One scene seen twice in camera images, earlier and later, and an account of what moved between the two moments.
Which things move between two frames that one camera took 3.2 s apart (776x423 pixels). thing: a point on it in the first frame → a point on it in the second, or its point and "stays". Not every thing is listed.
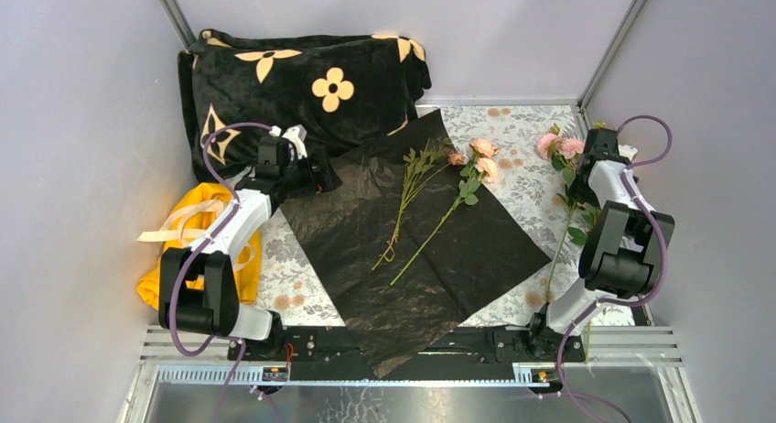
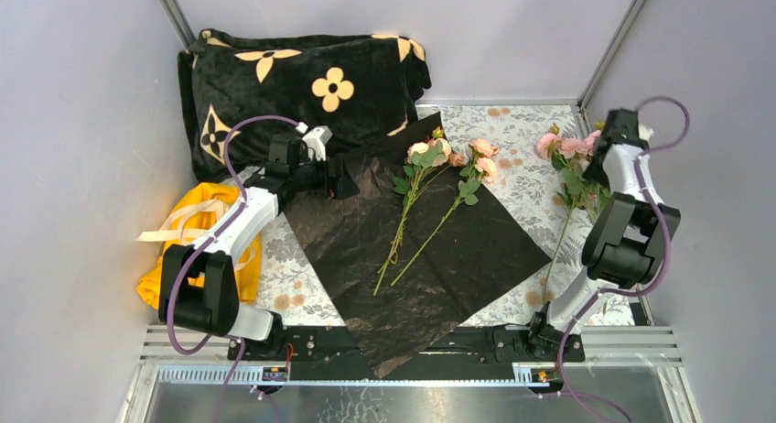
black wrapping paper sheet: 414,238 stays
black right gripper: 579,192 → 593,174
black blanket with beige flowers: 331,93 stays
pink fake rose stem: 481,166 stays
